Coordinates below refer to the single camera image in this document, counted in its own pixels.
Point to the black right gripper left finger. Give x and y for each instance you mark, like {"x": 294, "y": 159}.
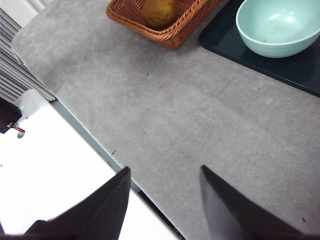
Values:
{"x": 100, "y": 212}

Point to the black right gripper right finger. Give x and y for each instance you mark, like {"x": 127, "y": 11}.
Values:
{"x": 237, "y": 217}

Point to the teal ceramic bowl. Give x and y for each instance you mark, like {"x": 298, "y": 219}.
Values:
{"x": 275, "y": 27}

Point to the brown kiwi fruit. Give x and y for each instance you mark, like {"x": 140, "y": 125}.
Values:
{"x": 160, "y": 13}

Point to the dark green rectangular tray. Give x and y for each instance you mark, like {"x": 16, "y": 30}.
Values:
{"x": 287, "y": 70}

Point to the grey slatted panel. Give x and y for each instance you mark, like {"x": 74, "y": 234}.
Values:
{"x": 10, "y": 70}

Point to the brown wicker basket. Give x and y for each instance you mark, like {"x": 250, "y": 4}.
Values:
{"x": 125, "y": 15}

